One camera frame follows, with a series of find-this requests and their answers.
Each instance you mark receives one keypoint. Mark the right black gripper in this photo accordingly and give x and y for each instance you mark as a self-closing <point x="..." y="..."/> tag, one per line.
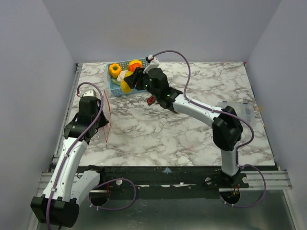
<point x="138" y="79"/>

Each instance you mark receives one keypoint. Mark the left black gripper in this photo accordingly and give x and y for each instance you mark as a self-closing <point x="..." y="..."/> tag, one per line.
<point x="103" y="121"/>

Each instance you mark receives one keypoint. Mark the yellow lemon front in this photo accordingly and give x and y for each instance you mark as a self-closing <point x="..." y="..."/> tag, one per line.
<point x="125" y="87"/>

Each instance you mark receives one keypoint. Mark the yellow lemon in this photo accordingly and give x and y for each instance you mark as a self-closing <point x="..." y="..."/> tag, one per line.
<point x="134" y="62"/>
<point x="125" y="87"/>

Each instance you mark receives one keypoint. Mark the clear zip top bag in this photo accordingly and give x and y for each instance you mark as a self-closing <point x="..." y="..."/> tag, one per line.
<point x="104" y="131"/>

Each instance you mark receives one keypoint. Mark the orange pumpkin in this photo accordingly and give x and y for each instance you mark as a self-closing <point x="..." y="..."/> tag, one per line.
<point x="133" y="65"/>

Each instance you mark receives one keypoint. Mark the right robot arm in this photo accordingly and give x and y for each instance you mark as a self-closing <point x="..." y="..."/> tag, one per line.
<point x="227" y="129"/>

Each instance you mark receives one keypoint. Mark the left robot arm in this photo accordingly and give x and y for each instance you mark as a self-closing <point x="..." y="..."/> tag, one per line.
<point x="59" y="203"/>

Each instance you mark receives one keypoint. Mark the white cauliflower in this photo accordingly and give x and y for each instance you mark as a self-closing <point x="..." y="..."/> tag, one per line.
<point x="122" y="75"/>

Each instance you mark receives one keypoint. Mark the yellow lemon back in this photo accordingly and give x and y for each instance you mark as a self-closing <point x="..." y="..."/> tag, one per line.
<point x="134" y="62"/>

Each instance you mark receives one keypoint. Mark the blue plastic basket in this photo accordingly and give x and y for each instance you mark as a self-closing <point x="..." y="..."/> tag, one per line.
<point x="114" y="87"/>

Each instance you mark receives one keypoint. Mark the yellow bell pepper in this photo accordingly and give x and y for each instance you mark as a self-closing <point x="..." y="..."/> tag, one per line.
<point x="114" y="70"/>

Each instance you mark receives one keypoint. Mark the clear plastic parts box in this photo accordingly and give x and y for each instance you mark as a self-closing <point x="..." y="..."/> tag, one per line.
<point x="243" y="110"/>

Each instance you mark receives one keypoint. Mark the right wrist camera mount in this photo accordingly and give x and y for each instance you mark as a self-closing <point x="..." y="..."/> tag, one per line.
<point x="153" y="62"/>

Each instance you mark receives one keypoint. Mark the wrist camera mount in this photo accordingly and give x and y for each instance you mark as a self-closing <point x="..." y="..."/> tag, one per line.
<point x="153" y="62"/>
<point x="87" y="93"/>

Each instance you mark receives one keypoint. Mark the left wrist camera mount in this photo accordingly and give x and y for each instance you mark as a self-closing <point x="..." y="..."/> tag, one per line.
<point x="87" y="93"/>

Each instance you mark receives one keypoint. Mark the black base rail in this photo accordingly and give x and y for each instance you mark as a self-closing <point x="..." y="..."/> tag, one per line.
<point x="163" y="182"/>

